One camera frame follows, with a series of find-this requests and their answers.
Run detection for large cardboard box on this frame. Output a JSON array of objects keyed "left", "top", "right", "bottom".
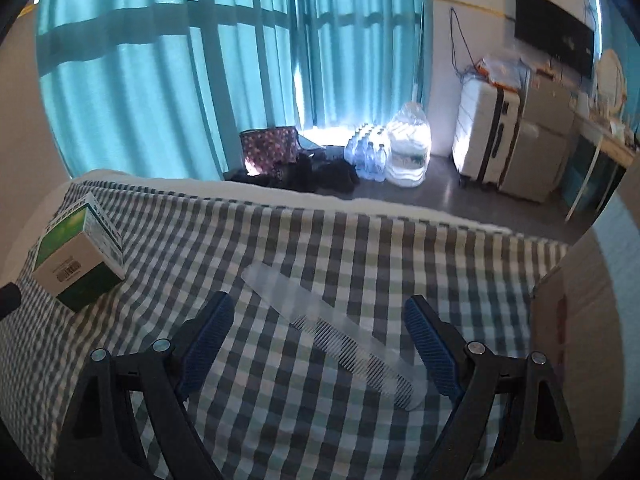
[{"left": 530, "top": 232, "right": 627, "bottom": 480}]

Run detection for green white box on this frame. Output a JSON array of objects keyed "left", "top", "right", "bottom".
[{"left": 29, "top": 192, "right": 127, "bottom": 314}]

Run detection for white round mirror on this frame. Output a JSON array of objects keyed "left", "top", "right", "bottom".
[{"left": 594, "top": 47, "right": 626, "bottom": 116}]

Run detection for orange white bag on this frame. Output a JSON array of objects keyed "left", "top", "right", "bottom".
[{"left": 462, "top": 52, "right": 531, "bottom": 86}]

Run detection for black clothes pile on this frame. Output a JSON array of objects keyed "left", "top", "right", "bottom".
[{"left": 224, "top": 152, "right": 361, "bottom": 194}]

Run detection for floral bag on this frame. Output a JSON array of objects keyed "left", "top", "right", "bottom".
[{"left": 238, "top": 126, "right": 301, "bottom": 179}]

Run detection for pack of water bottles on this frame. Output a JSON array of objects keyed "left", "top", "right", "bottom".
[{"left": 343, "top": 122, "right": 394, "bottom": 183}]

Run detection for large clear water jug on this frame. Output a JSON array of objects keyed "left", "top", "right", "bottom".
[{"left": 384, "top": 100, "right": 433, "bottom": 189}]

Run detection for teal curtain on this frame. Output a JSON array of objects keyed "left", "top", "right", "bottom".
[{"left": 34, "top": 0, "right": 434, "bottom": 181}]

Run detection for white suitcase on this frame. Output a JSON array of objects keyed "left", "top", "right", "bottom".
[{"left": 451, "top": 77, "right": 526, "bottom": 189}]

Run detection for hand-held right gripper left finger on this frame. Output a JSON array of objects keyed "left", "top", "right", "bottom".
[{"left": 52, "top": 290, "right": 236, "bottom": 480}]

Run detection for black television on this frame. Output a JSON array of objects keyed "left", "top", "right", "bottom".
[{"left": 513, "top": 0, "right": 596, "bottom": 80}]

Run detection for clear plastic comb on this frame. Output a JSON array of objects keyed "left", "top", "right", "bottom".
[{"left": 241, "top": 261, "right": 426, "bottom": 411}]

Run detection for dark wall cable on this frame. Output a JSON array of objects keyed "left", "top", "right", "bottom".
[{"left": 448, "top": 5, "right": 476, "bottom": 79}]

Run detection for grey cabinet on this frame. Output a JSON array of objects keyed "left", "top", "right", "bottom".
[{"left": 497, "top": 67, "right": 579, "bottom": 205}]

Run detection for checked bed sheet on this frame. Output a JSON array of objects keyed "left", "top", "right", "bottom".
[{"left": 0, "top": 179, "right": 571, "bottom": 480}]

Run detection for wooden desk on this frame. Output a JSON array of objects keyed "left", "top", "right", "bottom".
[{"left": 564, "top": 105, "right": 639, "bottom": 224}]

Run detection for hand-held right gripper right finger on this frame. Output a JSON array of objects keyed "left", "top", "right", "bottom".
[{"left": 403, "top": 293, "right": 584, "bottom": 480}]

